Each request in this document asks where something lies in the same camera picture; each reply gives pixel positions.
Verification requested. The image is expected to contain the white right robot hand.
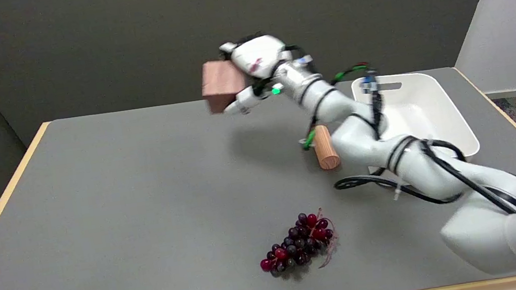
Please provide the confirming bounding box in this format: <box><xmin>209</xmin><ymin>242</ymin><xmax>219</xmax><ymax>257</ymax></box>
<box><xmin>213</xmin><ymin>30</ymin><xmax>301</xmax><ymax>118</ymax></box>

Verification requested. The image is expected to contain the wooden cylinder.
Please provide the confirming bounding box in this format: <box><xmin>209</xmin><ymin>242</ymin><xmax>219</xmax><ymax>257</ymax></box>
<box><xmin>311</xmin><ymin>123</ymin><xmax>342</xmax><ymax>172</ymax></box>

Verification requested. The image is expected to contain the red grape bunch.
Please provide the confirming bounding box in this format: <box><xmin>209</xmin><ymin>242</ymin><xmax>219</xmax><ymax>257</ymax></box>
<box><xmin>253</xmin><ymin>206</ymin><xmax>342</xmax><ymax>280</ymax></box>

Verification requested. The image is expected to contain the white plastic box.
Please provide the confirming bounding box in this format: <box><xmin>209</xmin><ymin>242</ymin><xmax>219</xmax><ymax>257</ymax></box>
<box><xmin>350</xmin><ymin>63</ymin><xmax>482</xmax><ymax>177</ymax></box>

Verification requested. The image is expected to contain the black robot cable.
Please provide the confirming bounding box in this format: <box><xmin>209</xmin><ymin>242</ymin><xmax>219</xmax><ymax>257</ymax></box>
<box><xmin>329</xmin><ymin>128</ymin><xmax>516</xmax><ymax>239</ymax></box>

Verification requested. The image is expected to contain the wooden cube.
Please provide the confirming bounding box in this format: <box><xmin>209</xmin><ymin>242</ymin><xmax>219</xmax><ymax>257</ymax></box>
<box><xmin>198</xmin><ymin>56</ymin><xmax>256</xmax><ymax>116</ymax></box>

